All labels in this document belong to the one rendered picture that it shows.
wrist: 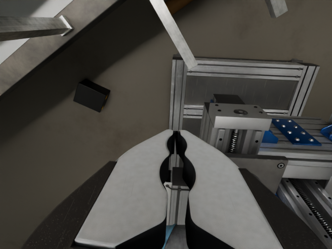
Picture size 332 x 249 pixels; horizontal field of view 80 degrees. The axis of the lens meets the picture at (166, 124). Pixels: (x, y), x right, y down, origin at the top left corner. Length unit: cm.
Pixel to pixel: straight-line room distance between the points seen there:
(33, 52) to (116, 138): 105
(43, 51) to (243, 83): 104
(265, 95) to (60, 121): 155
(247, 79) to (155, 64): 61
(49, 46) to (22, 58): 12
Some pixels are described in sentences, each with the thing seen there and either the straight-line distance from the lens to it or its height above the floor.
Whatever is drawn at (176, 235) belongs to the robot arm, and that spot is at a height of 119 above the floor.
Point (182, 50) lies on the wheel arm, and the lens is 60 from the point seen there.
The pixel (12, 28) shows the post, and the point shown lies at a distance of 57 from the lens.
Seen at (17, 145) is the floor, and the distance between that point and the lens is 220.
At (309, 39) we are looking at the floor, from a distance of 168.
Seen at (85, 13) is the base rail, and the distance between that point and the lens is 78.
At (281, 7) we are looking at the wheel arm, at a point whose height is 85.
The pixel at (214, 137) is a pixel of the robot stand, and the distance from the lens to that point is 54.
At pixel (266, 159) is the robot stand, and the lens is 54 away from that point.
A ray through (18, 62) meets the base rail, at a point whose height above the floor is 70.
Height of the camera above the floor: 143
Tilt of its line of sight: 62 degrees down
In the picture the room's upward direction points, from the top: 175 degrees counter-clockwise
